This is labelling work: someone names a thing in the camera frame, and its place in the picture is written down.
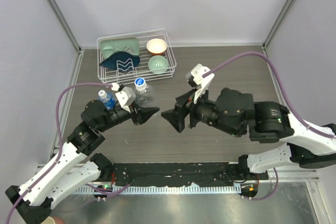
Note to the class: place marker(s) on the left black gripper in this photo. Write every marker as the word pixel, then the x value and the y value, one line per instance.
pixel 142 114

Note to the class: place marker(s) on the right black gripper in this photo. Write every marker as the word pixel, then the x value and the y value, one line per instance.
pixel 185 105

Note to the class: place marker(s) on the clear unlabelled plastic bottle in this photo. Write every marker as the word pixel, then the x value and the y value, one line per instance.
pixel 145 97

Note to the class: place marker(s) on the blue label water bottle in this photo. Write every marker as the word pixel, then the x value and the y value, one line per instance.
pixel 108 101

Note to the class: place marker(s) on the white bottle cap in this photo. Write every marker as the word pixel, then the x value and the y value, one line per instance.
pixel 140 83
pixel 102 94

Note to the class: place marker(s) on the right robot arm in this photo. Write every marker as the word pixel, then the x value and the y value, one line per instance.
pixel 237 114

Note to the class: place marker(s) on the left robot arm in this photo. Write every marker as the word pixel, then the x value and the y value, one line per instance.
pixel 75 164

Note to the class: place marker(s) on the light green bowl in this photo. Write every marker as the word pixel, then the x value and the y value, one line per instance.
pixel 158 64

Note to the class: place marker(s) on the dark blue leaf plate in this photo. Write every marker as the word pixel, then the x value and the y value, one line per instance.
pixel 121 61

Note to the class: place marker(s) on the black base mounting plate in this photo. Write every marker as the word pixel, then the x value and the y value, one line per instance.
pixel 209 174

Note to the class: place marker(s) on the orange white bowl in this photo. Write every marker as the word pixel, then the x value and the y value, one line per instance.
pixel 156 46

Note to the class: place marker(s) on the light green divided plate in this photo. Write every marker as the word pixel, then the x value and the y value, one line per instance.
pixel 108 47

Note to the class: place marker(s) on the pink cup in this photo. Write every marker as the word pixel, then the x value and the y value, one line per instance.
pixel 56 220

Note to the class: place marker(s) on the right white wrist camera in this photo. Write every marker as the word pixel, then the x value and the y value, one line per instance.
pixel 199 78

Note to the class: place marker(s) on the white wire dish rack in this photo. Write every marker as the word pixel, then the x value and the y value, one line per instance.
pixel 108 76

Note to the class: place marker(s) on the white slotted cable duct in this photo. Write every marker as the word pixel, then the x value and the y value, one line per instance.
pixel 152 190

